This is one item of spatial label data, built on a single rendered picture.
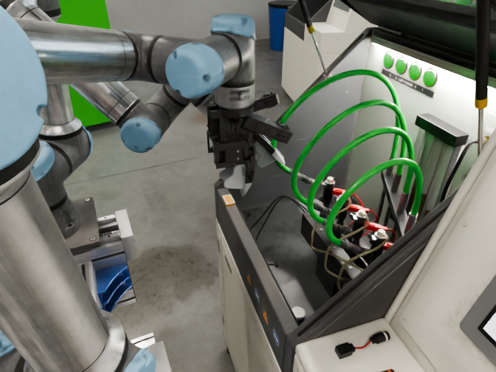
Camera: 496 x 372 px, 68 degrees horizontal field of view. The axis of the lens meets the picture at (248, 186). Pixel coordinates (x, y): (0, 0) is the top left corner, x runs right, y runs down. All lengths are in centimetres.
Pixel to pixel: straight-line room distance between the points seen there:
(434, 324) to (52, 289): 68
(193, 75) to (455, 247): 55
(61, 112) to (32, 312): 73
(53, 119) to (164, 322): 136
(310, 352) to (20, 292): 61
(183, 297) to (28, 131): 198
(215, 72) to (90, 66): 17
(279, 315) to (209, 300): 129
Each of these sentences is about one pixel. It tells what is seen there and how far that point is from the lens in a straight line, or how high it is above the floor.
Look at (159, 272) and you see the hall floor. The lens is 238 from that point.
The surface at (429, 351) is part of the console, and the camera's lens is 87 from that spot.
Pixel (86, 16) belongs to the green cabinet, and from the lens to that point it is 397.
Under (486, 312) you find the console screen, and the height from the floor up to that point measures 117.
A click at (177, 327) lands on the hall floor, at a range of 211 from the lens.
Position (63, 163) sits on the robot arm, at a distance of 105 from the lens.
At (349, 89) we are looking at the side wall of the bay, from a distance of 137.
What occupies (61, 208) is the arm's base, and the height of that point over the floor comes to 112.
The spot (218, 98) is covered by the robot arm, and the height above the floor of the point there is 145.
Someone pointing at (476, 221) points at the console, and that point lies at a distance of 76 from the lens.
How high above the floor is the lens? 169
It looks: 34 degrees down
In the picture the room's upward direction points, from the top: straight up
